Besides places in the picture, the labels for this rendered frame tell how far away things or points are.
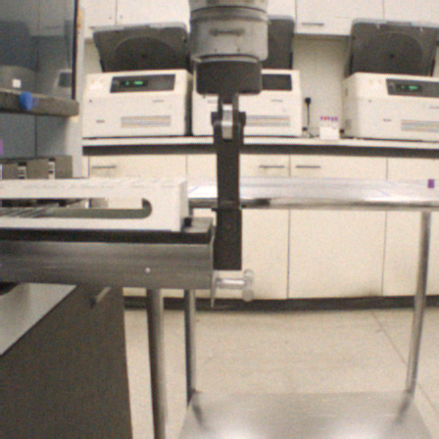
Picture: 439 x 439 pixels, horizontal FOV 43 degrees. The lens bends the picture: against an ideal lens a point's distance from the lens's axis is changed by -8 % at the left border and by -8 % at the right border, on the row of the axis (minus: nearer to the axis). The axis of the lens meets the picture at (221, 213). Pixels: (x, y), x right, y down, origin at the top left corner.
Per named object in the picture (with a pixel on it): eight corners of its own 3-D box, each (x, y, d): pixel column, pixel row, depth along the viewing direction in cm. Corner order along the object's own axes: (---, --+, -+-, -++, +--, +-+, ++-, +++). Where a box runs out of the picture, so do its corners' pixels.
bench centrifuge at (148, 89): (78, 140, 298) (81, 22, 290) (109, 138, 360) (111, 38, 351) (183, 137, 294) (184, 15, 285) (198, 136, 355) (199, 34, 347)
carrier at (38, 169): (39, 190, 105) (39, 159, 105) (49, 190, 105) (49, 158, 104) (17, 197, 94) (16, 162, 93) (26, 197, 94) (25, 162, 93)
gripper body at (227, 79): (199, 66, 70) (198, 141, 71) (192, 57, 61) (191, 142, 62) (261, 66, 69) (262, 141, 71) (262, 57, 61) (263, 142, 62)
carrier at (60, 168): (65, 183, 120) (64, 155, 120) (73, 183, 120) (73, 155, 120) (45, 188, 109) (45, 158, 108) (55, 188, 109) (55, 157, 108)
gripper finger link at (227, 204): (235, 194, 67) (234, 197, 64) (235, 239, 67) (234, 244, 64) (221, 194, 67) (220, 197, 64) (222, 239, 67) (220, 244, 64)
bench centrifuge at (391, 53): (359, 140, 291) (355, 10, 282) (341, 138, 352) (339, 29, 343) (457, 144, 288) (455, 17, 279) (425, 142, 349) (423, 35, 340)
